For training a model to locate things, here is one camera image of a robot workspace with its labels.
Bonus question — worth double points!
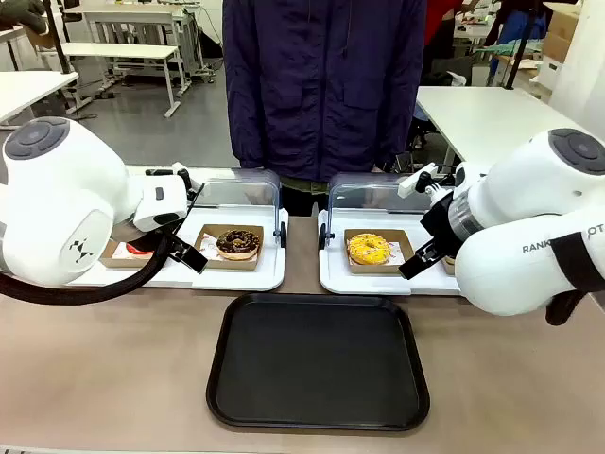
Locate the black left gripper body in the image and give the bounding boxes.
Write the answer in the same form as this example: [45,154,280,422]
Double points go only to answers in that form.
[136,225,177,247]

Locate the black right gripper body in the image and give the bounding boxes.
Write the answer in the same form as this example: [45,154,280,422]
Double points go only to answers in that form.
[420,191,463,257]

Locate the chocolate glazed donut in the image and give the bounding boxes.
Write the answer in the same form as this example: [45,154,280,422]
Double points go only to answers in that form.
[216,229,263,261]

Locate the yellow glazed donut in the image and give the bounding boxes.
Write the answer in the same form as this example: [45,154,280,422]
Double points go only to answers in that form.
[347,232,392,266]

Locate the black plastic serving tray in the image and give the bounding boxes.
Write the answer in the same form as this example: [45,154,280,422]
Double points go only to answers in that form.
[205,292,431,432]

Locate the white display case base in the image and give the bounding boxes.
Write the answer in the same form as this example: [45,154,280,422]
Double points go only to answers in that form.
[70,207,289,292]
[318,207,467,297]

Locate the large white table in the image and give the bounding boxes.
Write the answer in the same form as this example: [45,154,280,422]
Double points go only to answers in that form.
[415,86,605,183]

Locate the clear display case lid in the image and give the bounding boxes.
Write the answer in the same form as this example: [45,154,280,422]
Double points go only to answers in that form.
[319,170,455,252]
[188,166,289,250]

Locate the green cloth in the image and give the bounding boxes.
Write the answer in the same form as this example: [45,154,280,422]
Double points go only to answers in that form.
[474,40,524,61]

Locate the black stand pole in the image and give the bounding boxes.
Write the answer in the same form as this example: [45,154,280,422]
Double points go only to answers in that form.
[44,0,72,76]
[503,0,535,91]

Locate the white low bench table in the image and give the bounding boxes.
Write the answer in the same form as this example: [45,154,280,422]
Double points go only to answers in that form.
[60,42,182,118]

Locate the white storage box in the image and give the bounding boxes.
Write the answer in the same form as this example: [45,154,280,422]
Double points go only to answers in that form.
[538,55,564,101]

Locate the person in navy jacket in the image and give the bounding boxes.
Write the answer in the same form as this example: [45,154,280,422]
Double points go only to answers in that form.
[221,0,429,217]

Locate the person in red top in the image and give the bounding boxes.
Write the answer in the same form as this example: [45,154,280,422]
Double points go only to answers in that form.
[423,0,464,48]

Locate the person in blue top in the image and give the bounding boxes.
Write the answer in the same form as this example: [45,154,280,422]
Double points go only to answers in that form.
[486,0,549,48]

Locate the white table with leg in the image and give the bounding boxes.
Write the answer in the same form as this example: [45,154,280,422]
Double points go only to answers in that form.
[0,70,80,125]

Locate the stacked cardboard boxes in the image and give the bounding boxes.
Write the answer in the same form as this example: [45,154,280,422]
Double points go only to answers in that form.
[543,2,581,63]

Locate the dark green bag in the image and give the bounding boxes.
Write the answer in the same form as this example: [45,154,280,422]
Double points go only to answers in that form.
[0,0,48,30]

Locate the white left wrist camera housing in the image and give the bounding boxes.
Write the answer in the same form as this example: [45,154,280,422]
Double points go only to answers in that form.
[133,162,190,233]

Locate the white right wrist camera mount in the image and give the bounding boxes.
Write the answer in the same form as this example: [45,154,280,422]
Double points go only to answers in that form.
[397,163,437,199]

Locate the black left arm cable sleeve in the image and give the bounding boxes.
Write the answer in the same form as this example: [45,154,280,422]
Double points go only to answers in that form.
[0,234,171,306]

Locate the black right arm cable strap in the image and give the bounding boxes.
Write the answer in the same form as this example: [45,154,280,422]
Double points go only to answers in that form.
[544,231,601,326]

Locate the white desk with frame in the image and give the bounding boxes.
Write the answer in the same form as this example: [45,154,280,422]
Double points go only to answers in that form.
[63,3,199,91]

